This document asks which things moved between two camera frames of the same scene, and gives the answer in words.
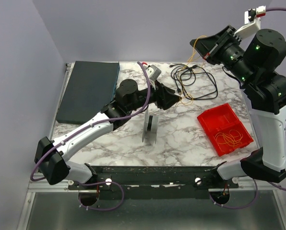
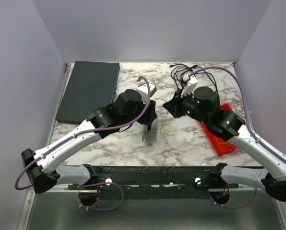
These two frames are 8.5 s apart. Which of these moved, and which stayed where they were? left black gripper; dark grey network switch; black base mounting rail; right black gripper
Moved: right black gripper; left black gripper
Stayed: black base mounting rail; dark grey network switch
